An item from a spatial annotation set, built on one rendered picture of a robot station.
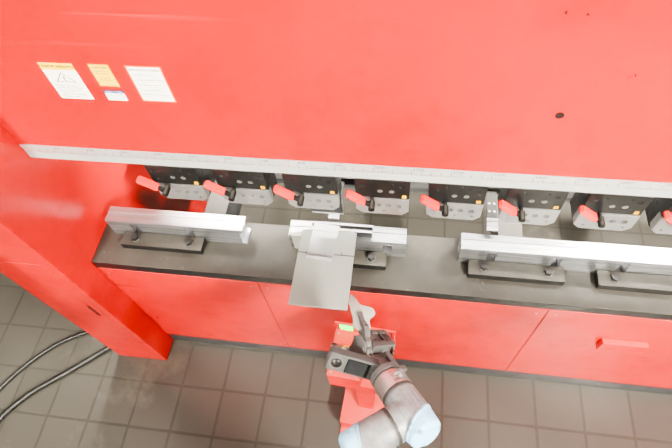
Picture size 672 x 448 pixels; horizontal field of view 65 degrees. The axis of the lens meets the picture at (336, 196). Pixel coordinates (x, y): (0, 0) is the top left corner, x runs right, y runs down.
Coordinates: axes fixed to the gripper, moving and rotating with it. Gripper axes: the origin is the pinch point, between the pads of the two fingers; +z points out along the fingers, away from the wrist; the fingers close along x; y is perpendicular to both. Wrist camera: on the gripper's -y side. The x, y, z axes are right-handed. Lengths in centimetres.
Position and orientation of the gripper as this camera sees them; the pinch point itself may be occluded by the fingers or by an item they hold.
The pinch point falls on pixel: (338, 318)
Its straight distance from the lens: 131.3
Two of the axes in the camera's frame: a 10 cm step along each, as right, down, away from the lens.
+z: -4.4, -4.7, 7.6
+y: 8.4, 0.8, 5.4
